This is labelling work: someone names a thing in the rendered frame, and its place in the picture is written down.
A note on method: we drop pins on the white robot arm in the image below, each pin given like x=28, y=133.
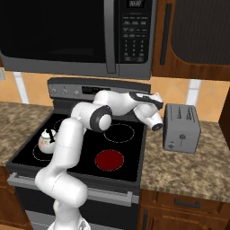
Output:
x=68, y=143

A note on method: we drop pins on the grey stove knob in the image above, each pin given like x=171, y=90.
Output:
x=54, y=90
x=76, y=92
x=64, y=91

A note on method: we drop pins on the black and steel stove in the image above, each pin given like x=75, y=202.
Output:
x=90, y=167

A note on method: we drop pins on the grey toaster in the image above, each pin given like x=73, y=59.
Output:
x=181, y=131

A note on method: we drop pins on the black and steel microwave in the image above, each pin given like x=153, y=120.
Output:
x=60, y=33

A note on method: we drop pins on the black oven door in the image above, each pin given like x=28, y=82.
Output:
x=113, y=215

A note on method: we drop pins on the dark brown tall cupboard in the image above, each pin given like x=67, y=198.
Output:
x=225, y=116

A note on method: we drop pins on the brown cupboard door dark panel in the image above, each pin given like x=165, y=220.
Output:
x=197, y=33

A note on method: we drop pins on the brown wooden cupboard door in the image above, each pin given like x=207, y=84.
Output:
x=179, y=221

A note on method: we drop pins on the brown wooden drawer front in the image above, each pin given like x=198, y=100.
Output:
x=215, y=206

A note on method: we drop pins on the brown wooden cupboard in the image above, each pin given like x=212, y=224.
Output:
x=9, y=203

